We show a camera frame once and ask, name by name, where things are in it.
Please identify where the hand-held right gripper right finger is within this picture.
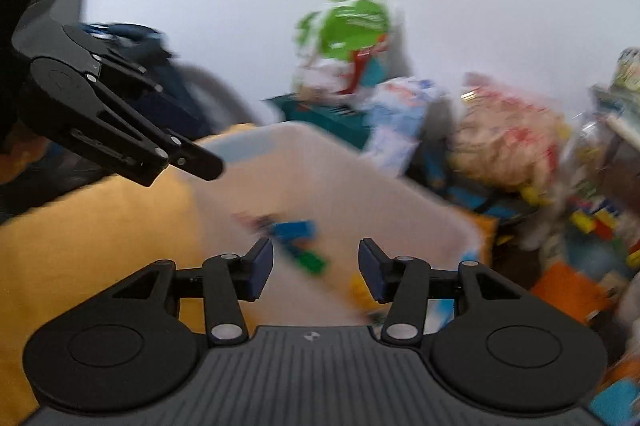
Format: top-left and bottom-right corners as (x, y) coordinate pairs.
(359, 237), (528, 347)

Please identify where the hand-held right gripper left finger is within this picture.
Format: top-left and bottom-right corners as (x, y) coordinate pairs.
(112, 237), (275, 348)

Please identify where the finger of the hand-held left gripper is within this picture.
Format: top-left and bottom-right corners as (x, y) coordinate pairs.
(100, 56), (201, 139)
(65, 73), (224, 187)

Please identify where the white plastic container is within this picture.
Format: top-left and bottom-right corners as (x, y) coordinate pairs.
(192, 122), (485, 324)

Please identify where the blue black office chair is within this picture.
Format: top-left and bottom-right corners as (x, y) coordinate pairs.
(65, 22), (261, 141)

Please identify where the teal box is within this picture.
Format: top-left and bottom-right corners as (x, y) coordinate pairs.
(264, 92), (372, 149)

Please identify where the yellow cloth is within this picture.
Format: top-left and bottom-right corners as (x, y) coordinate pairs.
(0, 123), (361, 425)

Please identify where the white blue carton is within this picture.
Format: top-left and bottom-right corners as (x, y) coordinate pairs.
(364, 77), (442, 177)

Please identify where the beige printed plastic bag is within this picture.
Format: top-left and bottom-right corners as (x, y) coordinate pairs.
(449, 73), (569, 195)

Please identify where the green plastic bag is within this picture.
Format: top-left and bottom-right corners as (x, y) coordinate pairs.
(292, 0), (402, 72)

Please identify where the heap of colourful blocks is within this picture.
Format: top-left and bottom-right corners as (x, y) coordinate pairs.
(565, 193), (640, 273)

